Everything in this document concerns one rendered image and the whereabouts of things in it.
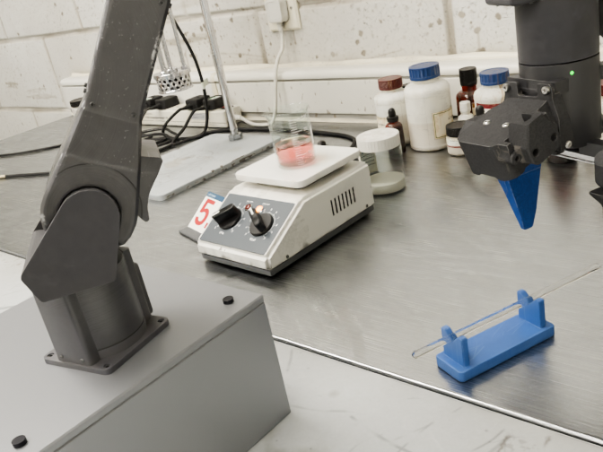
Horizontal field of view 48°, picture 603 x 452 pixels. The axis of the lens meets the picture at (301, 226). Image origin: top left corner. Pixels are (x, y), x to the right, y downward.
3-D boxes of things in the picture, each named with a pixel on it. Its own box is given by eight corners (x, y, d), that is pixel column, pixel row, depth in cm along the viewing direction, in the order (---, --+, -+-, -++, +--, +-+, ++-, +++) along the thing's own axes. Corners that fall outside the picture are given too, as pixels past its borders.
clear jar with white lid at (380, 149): (413, 180, 95) (406, 126, 92) (397, 197, 91) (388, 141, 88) (374, 180, 99) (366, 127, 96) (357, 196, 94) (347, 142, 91)
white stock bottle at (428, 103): (407, 153, 107) (397, 73, 102) (414, 139, 113) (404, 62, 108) (453, 150, 104) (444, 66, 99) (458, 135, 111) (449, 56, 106)
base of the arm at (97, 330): (109, 376, 43) (78, 294, 41) (42, 362, 47) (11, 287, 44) (176, 318, 49) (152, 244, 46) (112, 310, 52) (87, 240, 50)
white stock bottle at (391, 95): (406, 133, 117) (397, 71, 113) (423, 140, 112) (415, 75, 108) (374, 142, 116) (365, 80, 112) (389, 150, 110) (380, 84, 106)
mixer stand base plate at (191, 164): (161, 201, 108) (160, 195, 108) (94, 190, 121) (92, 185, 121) (284, 141, 128) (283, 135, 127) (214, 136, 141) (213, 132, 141)
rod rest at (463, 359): (461, 384, 53) (457, 345, 51) (435, 365, 56) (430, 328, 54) (556, 334, 56) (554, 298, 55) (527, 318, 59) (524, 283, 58)
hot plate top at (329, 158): (301, 189, 77) (299, 182, 77) (232, 180, 85) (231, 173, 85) (363, 154, 85) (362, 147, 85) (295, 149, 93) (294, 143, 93)
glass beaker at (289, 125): (308, 155, 87) (296, 94, 84) (327, 164, 83) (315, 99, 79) (266, 169, 85) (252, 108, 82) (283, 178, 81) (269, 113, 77)
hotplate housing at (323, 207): (272, 281, 75) (257, 215, 72) (199, 261, 84) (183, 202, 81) (388, 204, 89) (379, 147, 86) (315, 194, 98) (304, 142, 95)
